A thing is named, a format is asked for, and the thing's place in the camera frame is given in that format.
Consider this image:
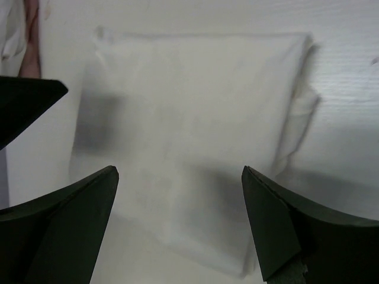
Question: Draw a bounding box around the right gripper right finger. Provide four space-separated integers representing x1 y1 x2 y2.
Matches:
242 166 378 283

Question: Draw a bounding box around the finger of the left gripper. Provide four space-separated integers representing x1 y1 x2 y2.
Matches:
0 76 68 149

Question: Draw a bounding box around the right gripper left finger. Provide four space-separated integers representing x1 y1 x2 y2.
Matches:
1 166 119 283

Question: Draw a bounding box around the white graphic print t shirt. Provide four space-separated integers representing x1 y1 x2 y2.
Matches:
70 27 319 277

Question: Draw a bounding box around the folded shirt with orange print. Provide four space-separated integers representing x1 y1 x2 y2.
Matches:
19 0 41 79

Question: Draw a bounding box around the top folded white shirt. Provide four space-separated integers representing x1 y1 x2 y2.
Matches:
1 0 27 76

